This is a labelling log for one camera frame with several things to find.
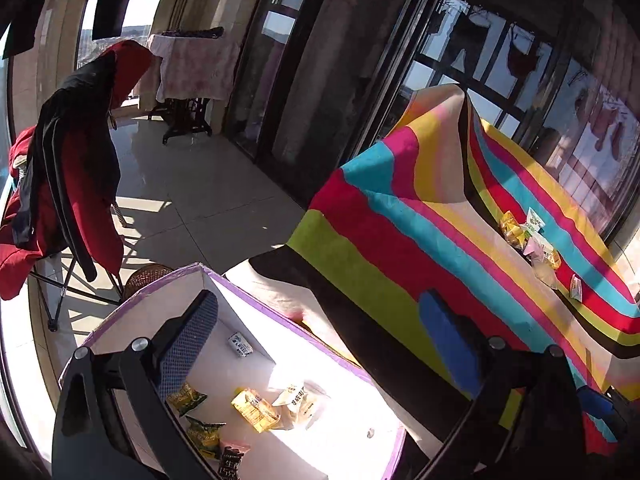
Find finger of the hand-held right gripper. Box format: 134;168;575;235
576;385;640;442

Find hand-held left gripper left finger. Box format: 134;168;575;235
51;289;221;480

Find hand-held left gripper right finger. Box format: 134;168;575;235
417;287;587;480

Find blue white milk candy packet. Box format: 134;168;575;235
228;332;253;358

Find green pea snack packet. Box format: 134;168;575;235
185;415;227;459
165;382;209;417

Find white box purple rim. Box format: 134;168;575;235
59;262;407;480

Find translucent white nut packet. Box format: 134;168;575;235
271;382;326;429

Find purple black snack packet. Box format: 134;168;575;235
218;440;250;480

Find wicker basket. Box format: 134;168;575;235
122;261;174;304

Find striped colourful tablecloth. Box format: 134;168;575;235
222;84;640;457

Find clear packet beige pastry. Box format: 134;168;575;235
530;256;560;289

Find metal folding chair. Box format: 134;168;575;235
0;157;132;334

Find red jacket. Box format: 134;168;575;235
0;40;154;302

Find black iron table stand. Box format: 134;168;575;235
147;95;214;145

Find black jacket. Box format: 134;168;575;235
12;52;122;283

